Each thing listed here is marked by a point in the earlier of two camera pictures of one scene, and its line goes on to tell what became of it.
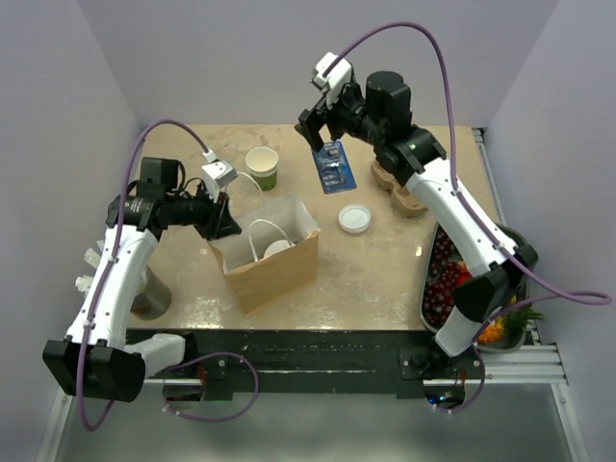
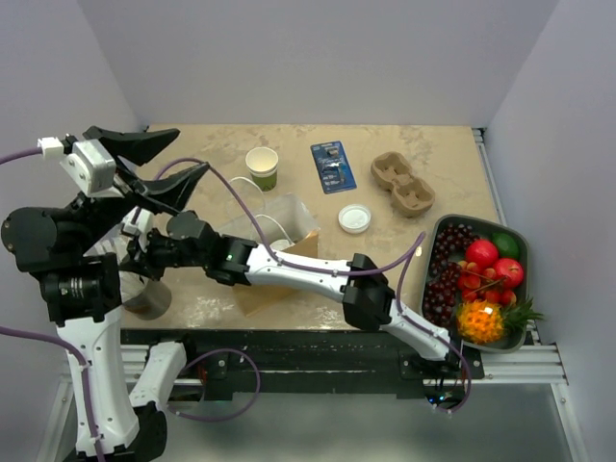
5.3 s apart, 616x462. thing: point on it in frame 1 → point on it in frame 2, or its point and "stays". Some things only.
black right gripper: x=310 y=126 → x=141 y=259
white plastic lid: x=354 y=218 stays
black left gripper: x=219 y=222 → x=138 y=146
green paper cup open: x=262 y=165 stays
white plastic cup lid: x=277 y=246 stays
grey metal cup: x=153 y=299 stays
